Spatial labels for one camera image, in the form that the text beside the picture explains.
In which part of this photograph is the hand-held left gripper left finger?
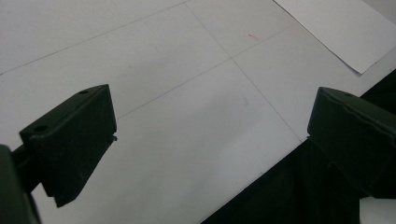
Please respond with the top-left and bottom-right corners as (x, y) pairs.
(12, 83), (118, 208)

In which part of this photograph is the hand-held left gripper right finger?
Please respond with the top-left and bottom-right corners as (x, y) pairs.
(307, 87), (396, 200)

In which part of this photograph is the small white paper sheet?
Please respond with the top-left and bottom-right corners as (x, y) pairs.
(273, 0), (396, 75)

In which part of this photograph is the large white table cover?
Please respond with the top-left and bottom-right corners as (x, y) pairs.
(0, 0), (396, 224)

